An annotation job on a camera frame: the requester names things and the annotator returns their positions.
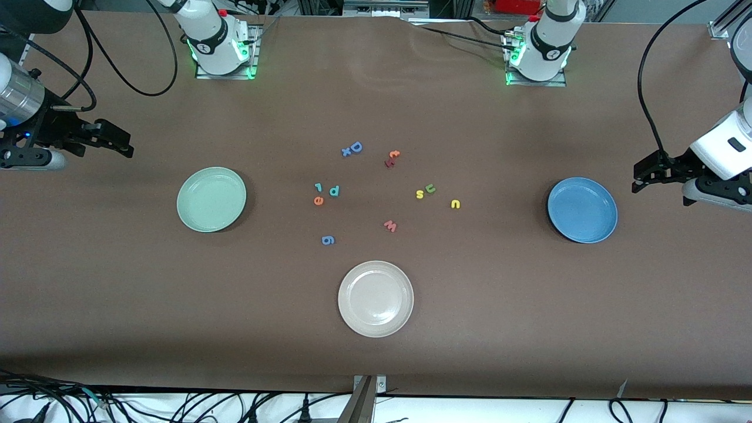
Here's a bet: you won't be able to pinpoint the blue plate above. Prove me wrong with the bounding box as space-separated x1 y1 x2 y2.
546 177 619 244

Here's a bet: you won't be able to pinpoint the green plate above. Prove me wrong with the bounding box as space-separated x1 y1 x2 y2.
176 167 247 233

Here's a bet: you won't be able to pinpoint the aluminium corner profile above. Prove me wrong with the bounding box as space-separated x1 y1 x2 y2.
708 0 752 41

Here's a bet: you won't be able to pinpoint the red box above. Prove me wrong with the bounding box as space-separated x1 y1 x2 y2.
495 0 542 15

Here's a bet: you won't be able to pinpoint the brown table cover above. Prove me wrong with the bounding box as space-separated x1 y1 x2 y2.
0 11 752 400

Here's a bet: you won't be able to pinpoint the cream plate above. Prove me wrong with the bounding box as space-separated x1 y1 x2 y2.
337 260 415 338

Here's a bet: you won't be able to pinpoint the grey metal device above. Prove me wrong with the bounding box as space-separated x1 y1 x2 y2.
343 0 431 18

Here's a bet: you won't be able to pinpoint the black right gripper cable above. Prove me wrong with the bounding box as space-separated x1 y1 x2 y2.
9 29 98 112

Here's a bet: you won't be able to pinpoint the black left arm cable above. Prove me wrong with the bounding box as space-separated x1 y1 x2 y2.
637 0 711 162

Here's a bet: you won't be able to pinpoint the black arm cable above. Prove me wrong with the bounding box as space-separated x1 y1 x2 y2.
637 0 711 162
73 0 179 98

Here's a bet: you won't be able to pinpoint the aluminium frame rail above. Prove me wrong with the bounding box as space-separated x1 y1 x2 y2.
16 32 35 68

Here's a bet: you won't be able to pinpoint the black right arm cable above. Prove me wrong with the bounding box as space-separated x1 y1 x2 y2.
73 0 179 98

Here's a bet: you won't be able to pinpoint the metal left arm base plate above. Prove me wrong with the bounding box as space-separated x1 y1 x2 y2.
505 32 568 88

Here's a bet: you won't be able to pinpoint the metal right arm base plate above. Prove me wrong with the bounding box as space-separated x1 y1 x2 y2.
195 23 262 80

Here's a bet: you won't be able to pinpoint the teal cable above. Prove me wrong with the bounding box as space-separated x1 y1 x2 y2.
79 387 112 409

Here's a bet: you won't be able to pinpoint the aluminium bracket profile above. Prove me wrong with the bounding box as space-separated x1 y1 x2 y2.
337 375 388 423

